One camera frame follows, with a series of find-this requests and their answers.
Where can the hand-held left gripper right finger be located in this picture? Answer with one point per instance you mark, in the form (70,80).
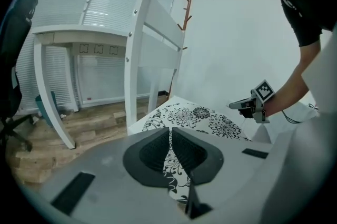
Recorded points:
(200,162)

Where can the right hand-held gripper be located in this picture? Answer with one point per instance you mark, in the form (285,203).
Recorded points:
(260,98)

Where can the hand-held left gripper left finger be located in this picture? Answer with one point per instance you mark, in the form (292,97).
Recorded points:
(147,162)

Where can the black white floral cushion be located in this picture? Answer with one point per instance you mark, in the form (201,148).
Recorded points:
(200,120)

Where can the white wooden chair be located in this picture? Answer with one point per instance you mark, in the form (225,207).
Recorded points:
(131,60)

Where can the person's right forearm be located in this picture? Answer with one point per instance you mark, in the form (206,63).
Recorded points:
(295,83)

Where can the black office chair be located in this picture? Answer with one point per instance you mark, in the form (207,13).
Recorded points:
(13,46)

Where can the pale printed bed sheet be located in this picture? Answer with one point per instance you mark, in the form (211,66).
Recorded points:
(287,131)

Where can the brown wooden coat rack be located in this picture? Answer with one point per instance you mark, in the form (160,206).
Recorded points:
(187,11)

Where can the teal bin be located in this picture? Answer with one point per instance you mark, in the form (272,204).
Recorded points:
(46,110)

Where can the white desk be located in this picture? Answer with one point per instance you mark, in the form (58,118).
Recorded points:
(79,33)

